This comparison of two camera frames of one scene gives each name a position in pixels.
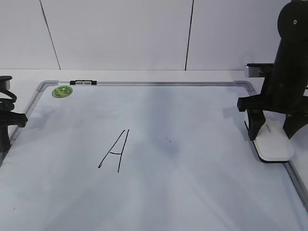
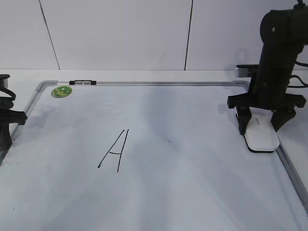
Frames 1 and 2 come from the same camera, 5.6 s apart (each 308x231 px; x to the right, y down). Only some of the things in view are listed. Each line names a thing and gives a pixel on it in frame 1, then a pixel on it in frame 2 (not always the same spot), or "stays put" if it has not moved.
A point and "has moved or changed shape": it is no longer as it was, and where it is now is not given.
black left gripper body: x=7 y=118 stays put
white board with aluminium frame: x=143 y=155 stays put
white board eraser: x=272 y=144 has moved or changed shape
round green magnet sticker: x=62 y=91 stays put
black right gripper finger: x=293 y=122 to x=283 y=110
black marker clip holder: x=78 y=82 stays put
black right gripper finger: x=256 y=120 to x=243 y=111
